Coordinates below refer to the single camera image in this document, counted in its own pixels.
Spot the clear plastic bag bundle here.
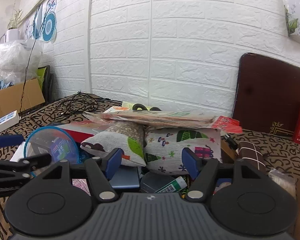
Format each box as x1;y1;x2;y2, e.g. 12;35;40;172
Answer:
0;39;43;85

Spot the blue round wall fan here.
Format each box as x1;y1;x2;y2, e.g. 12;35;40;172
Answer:
41;11;57;42

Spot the green patch fabric pouch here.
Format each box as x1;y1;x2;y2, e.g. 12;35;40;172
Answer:
81;121;146;167

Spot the blue purple small box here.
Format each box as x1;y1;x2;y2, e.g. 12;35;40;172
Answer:
29;129;77;163

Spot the brown wrapped gift box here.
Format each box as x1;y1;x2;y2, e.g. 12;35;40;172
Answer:
236;141;266;173

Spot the black marker pen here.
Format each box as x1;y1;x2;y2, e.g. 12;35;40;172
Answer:
223;134;238;151

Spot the red flat box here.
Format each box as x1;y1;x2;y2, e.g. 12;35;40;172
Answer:
48;120;110;143

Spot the green white tube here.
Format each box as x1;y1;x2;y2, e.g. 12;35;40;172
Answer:
156;176;187;193

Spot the white potted plant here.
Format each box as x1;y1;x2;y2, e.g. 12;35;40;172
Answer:
5;9;23;43

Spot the christmas print fabric pouch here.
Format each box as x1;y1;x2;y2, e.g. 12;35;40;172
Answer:
143;128;222;176

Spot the letter print brown cloth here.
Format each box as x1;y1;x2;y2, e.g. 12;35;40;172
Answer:
0;92;300;239

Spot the yellow green toy car box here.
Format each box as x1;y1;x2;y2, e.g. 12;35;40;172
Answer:
121;101;161;111

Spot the blue rimmed round mesh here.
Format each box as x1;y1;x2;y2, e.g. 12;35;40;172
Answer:
24;126;80;178

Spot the dark brown wooden board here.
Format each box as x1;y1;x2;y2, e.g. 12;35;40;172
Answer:
232;53;300;137

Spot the white power strip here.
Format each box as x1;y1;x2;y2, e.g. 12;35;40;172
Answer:
0;111;20;133

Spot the black tangled cable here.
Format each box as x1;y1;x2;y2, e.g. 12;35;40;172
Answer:
53;91;103;120

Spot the cardboard box left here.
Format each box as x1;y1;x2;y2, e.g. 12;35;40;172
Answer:
0;79;45;118

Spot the orange white medicine box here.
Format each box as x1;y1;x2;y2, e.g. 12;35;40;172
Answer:
104;106;129;113

